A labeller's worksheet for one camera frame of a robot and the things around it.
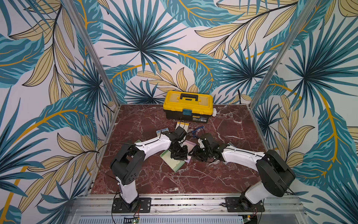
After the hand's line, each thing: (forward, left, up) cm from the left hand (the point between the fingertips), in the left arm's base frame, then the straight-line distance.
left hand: (186, 160), depth 84 cm
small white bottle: (+41, -23, -2) cm, 47 cm away
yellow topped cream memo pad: (+31, +1, -8) cm, 32 cm away
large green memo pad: (-2, +6, -4) cm, 8 cm away
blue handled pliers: (+24, -6, -5) cm, 25 cm away
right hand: (+4, -2, 0) cm, 4 cm away
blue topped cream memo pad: (+22, +19, -4) cm, 29 cm away
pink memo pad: (+5, -2, +8) cm, 10 cm away
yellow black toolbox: (+33, -1, +12) cm, 36 cm away
